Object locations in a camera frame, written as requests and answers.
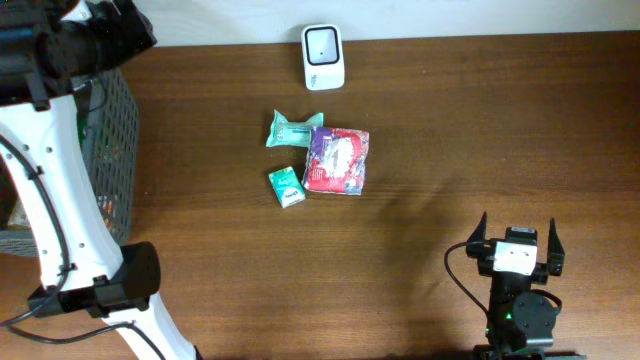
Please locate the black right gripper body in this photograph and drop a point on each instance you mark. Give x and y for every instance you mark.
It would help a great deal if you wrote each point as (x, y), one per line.
(545, 270)

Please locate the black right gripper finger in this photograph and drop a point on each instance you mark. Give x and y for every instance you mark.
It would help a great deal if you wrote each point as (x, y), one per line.
(478, 236)
(554, 246)

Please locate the purple red pad package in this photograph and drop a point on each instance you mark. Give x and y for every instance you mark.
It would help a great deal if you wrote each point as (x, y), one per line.
(336, 161)

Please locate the teal wet wipes pack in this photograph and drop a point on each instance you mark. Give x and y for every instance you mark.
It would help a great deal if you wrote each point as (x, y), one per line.
(297, 134)

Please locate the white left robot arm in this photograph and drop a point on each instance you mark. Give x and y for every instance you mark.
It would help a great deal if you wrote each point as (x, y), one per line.
(45, 45)

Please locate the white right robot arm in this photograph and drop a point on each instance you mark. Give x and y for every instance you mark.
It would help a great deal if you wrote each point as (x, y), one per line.
(520, 318)

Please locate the white barcode scanner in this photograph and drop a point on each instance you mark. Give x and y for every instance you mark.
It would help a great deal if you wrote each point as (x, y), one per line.
(323, 57)

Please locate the small teal tissue pack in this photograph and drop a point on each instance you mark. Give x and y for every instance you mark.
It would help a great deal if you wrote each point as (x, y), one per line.
(287, 187)

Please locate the dark grey plastic basket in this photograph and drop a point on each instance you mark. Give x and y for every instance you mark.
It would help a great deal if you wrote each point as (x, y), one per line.
(107, 122)

